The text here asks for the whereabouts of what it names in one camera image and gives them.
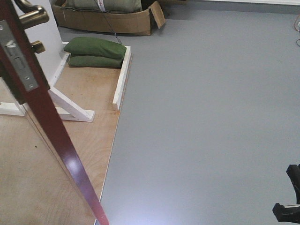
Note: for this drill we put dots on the brown wooden door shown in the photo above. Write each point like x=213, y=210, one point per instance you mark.
x=43, y=109

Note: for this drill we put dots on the silver door latch plate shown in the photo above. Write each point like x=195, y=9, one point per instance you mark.
x=16, y=57

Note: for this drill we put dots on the black robot leg part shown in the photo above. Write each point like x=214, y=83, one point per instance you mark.
x=290, y=213

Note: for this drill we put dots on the white far edge batten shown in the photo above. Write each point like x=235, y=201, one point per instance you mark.
x=119, y=91

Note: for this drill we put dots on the white far triangular brace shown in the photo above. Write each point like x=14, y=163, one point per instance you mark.
x=65, y=107

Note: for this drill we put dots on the lower green sandbag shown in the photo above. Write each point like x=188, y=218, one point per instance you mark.
x=94, y=62

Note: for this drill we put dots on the green sandbag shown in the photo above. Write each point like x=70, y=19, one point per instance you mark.
x=94, y=62
x=95, y=47

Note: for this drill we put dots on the brown cardboard box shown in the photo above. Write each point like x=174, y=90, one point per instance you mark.
x=137, y=23

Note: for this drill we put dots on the upper green sandbag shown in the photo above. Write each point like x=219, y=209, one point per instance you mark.
x=95, y=47

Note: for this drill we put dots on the grey-green sacks in box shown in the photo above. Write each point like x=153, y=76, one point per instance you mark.
x=123, y=6

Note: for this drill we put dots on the brass thumb turn knob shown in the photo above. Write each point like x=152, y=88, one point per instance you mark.
x=37, y=47

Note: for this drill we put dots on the white door frame panel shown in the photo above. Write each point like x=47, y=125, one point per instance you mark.
x=48, y=34

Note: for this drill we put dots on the brass door handle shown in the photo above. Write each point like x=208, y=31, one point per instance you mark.
x=33, y=15

